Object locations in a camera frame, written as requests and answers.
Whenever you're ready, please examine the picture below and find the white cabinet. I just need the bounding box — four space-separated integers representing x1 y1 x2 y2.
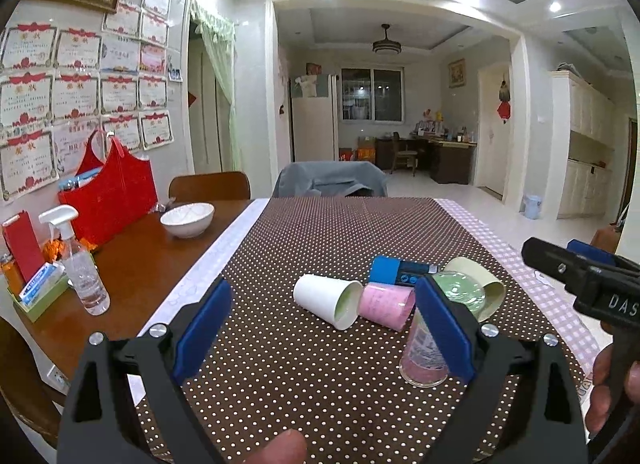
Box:
550 69 617 219

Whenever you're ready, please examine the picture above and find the brown polka dot tablecloth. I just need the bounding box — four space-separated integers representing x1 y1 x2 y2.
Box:
135 196 586 464

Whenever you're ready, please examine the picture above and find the red hanging decoration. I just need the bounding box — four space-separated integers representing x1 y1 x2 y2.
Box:
496 73 513 122

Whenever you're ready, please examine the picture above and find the white refrigerator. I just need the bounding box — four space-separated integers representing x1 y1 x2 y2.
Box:
291 75 340 162

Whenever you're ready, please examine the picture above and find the clear spray bottle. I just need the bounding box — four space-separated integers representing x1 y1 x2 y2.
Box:
39 205 111 316

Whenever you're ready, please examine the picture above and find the blue black device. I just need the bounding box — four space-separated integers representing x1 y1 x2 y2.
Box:
369 256 438 287

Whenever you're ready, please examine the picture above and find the blue white packet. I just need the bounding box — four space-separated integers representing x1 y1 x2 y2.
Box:
20 261 66 305

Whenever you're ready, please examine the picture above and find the light green cup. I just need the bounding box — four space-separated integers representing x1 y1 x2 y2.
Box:
431 270 487 316

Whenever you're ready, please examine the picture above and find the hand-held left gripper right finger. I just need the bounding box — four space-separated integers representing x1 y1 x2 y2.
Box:
414 275 589 464

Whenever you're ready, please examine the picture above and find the green tray box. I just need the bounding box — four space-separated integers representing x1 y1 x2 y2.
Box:
12 269 71 322

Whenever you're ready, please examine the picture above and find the white bowl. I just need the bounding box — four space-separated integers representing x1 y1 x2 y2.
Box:
160 202 216 239

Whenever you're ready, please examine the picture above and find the wooden desk chair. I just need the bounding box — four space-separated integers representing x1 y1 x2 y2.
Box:
390 132 418 176

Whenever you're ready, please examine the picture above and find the green curtain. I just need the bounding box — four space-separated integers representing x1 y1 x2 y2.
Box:
190 0 243 172

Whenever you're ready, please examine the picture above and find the red bag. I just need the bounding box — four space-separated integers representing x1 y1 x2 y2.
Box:
58 130 159 247

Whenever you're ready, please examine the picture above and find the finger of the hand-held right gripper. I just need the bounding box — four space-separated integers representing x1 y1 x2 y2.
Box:
521 238 603 295
566 239 640 272

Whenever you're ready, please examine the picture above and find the small framed wall picture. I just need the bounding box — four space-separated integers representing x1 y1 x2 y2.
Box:
447 59 467 89

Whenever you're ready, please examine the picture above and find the window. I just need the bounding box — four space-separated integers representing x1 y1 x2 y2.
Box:
341 66 403 122

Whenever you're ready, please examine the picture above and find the plain pink paper cup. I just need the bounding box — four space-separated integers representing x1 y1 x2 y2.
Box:
357 282 416 332

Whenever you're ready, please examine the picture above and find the red box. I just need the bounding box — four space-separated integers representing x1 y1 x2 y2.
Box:
1 210 46 285

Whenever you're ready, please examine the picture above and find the dark wooden desk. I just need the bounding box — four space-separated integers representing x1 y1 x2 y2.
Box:
376 136 478 184

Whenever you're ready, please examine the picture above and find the pink labelled cup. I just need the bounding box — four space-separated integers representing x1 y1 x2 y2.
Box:
399 306 449 388

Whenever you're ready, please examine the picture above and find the cream paper cup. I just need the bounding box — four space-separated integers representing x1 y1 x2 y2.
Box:
444 256 507 321

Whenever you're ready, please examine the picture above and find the person's left hand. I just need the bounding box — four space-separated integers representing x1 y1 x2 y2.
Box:
243 429 307 464

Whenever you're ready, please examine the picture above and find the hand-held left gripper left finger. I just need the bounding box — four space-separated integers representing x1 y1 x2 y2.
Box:
57 276 236 464

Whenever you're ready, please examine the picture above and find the white door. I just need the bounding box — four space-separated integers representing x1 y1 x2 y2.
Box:
477 64 512 195

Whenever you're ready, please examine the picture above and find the orange bottle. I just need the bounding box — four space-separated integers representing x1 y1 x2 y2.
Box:
0 254 26 297

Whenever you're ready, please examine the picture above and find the cardboard box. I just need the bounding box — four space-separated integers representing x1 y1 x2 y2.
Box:
339 136 377 163

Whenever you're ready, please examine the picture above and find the person's right hand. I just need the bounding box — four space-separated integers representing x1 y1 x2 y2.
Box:
585 344 640 437

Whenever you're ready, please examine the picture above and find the ceiling lamp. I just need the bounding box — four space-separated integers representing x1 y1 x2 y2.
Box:
371 24 402 55

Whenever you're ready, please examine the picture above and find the wall of certificates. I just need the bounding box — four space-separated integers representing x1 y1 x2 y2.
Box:
0 0 176 205

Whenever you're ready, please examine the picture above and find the grey cloth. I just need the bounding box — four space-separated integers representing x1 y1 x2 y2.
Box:
272 161 390 199

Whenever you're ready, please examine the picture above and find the white paper cup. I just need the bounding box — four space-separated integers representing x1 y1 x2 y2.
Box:
293 274 364 332

